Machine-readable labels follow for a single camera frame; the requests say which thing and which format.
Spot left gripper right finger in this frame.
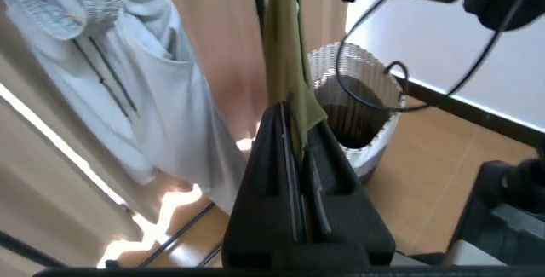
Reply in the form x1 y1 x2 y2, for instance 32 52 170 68
301 121 398 268

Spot green garment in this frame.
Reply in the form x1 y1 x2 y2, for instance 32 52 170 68
262 0 329 163

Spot white laundry basket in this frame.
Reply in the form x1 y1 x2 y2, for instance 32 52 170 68
307 41 410 184

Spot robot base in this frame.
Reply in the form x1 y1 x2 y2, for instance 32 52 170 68
391 147 545 268

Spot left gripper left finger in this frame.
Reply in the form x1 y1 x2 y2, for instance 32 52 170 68
221 101 307 268

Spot black cable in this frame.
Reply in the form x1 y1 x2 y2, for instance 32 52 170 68
335 0 539 113

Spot pale grey shorts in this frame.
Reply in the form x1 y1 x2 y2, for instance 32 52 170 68
0 0 248 216

